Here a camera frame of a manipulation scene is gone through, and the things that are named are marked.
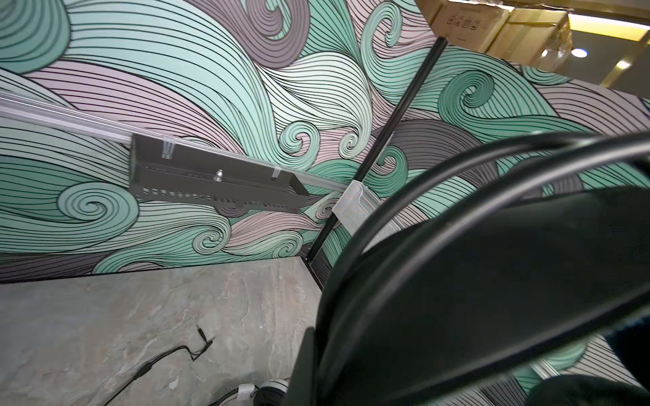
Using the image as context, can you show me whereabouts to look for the white black headphones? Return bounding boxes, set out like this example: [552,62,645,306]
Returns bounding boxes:
[210,378,289,406]

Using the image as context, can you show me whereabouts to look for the cardboard box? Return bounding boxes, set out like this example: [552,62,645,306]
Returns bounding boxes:
[416,1,573,72]

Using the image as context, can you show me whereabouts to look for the black blue gaming headset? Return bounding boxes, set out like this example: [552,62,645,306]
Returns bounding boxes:
[283,131,649,405]

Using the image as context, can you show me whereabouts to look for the black headset cable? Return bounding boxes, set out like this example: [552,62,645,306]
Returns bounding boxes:
[101,324,215,406]

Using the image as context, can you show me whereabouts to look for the clear plastic wall bin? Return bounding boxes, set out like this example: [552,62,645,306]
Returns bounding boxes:
[333,180,404,251]

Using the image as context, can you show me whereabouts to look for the black corner frame post right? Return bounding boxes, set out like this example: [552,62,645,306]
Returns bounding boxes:
[304,37,449,267]

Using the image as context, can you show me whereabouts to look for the aluminium wall rail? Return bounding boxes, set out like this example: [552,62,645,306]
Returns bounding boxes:
[0,90,351,194]

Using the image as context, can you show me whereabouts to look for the black wall shelf tray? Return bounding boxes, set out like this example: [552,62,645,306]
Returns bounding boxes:
[129,135,310,213]

